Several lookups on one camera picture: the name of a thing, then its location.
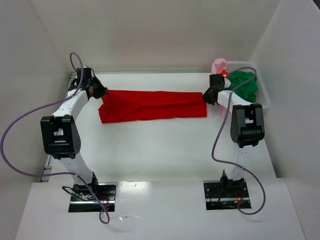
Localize red t-shirt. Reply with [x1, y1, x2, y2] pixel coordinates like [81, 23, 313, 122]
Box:
[98, 90, 207, 124]

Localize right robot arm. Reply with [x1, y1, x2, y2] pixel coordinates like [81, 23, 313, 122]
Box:
[202, 69, 265, 191]

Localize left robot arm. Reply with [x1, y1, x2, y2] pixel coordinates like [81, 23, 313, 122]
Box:
[40, 66, 108, 196]

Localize orange t-shirt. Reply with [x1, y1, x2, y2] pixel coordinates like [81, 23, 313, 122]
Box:
[220, 69, 229, 77]

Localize pink t-shirt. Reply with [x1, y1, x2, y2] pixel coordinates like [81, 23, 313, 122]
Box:
[211, 58, 227, 75]

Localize green t-shirt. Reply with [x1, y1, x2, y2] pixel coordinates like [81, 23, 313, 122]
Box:
[228, 71, 259, 103]

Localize white plastic basket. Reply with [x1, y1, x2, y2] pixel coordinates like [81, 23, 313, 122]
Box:
[226, 61, 271, 110]

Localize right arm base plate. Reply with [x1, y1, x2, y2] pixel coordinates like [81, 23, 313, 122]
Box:
[203, 178, 252, 211]

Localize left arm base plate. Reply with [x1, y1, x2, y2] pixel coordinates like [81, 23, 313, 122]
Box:
[62, 182, 117, 213]

